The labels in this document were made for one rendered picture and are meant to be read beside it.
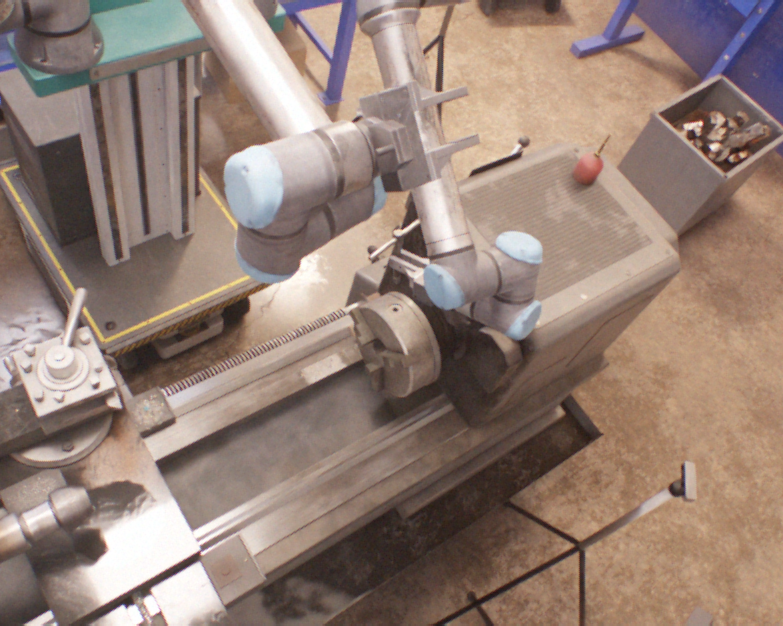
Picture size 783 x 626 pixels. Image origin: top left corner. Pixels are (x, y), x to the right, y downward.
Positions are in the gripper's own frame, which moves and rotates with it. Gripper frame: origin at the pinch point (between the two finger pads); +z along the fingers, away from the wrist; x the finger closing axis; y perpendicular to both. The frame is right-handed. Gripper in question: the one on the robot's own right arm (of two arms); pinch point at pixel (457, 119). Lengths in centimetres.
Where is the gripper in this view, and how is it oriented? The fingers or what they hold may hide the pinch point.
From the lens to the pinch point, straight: 106.9
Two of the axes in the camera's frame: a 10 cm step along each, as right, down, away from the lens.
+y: -5.4, -1.1, 8.4
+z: 8.0, -3.8, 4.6
